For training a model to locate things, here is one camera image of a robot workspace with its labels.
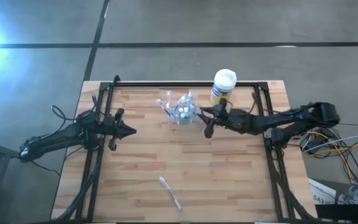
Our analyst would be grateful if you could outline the clear acrylic organizer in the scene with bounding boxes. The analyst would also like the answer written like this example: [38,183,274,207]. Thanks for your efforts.
[165,93,200,125]

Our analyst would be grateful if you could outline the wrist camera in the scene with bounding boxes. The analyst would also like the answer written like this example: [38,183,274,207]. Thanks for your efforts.
[222,108,245,131]
[99,114,116,134]

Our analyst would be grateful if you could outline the black aluminium table frame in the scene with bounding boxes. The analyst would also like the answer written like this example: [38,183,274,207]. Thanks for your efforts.
[50,74,318,224]

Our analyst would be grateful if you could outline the white floor cable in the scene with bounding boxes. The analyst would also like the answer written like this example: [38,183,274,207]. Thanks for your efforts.
[301,134,358,154]

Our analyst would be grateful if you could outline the white printed box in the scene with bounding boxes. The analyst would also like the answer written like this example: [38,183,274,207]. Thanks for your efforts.
[308,179,337,205]

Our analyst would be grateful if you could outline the blue white toothbrushes on table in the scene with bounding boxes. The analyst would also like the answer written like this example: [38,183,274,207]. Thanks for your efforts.
[158,176,183,213]

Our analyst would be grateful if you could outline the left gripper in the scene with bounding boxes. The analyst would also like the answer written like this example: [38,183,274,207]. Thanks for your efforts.
[108,108,137,151]

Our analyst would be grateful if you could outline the yellow Lysol wipes canister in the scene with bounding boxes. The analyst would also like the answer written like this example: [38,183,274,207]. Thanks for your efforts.
[209,68,238,107]

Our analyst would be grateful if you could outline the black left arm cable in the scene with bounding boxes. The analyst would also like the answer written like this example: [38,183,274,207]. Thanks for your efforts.
[51,105,80,124]

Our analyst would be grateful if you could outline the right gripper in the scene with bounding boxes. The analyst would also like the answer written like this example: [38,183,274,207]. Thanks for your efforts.
[196,98,228,139]

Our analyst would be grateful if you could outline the black equipment case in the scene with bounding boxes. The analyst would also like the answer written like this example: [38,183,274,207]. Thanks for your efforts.
[314,179,358,224]

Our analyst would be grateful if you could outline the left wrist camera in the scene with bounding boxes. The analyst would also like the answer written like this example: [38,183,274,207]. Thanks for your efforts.
[99,114,116,134]

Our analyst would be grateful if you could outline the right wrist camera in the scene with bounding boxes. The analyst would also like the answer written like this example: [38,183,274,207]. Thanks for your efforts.
[222,108,245,131]

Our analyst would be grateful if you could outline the black floor cable bundle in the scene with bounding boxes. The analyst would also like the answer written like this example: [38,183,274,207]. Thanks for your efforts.
[290,124,358,187]

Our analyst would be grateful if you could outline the yellow floor cable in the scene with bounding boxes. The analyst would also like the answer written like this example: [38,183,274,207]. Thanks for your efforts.
[303,130,358,200]

